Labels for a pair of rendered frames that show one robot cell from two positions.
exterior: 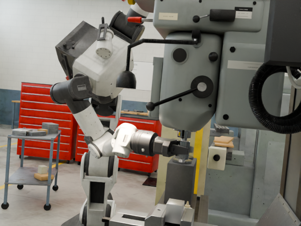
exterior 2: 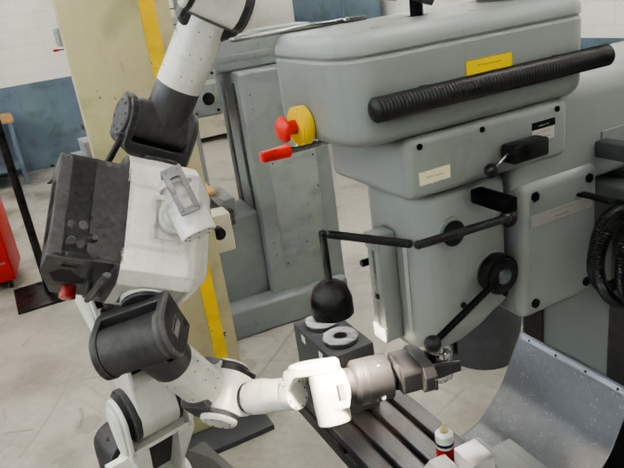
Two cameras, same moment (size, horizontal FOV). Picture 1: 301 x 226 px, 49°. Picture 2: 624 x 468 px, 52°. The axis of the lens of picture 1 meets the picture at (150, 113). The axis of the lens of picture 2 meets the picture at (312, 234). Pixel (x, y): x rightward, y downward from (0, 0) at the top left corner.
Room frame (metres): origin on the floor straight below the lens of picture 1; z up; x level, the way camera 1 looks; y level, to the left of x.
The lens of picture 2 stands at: (0.40, 0.67, 1.96)
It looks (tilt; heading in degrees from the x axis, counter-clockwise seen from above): 21 degrees down; 325
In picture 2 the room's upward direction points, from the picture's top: 8 degrees counter-clockwise
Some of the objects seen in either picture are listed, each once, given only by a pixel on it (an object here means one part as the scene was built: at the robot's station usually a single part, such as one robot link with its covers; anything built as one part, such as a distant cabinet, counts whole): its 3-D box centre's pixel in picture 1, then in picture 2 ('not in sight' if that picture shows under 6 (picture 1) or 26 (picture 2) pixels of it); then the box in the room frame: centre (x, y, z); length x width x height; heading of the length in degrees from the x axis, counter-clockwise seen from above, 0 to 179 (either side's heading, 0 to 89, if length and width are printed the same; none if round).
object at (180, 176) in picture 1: (181, 178); (335, 360); (1.57, -0.18, 1.03); 0.22 x 0.12 x 0.20; 169
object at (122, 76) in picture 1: (126, 79); (331, 296); (1.18, 0.10, 1.46); 0.07 x 0.07 x 0.06
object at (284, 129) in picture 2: not in sight; (287, 128); (1.20, 0.13, 1.76); 0.04 x 0.03 x 0.04; 170
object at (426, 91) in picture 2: not in sight; (500, 80); (1.00, -0.13, 1.79); 0.45 x 0.04 x 0.04; 80
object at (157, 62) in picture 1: (156, 87); (384, 284); (1.17, -0.02, 1.45); 0.04 x 0.04 x 0.21; 80
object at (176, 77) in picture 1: (190, 83); (435, 253); (1.15, -0.13, 1.47); 0.21 x 0.19 x 0.32; 170
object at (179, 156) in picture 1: (182, 150); (440, 364); (1.15, -0.12, 1.23); 0.05 x 0.05 x 0.06
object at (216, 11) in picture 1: (213, 17); (512, 155); (1.01, -0.16, 1.66); 0.12 x 0.04 x 0.04; 80
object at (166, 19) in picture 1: (207, 22); (445, 137); (1.14, -0.17, 1.68); 0.34 x 0.24 x 0.10; 80
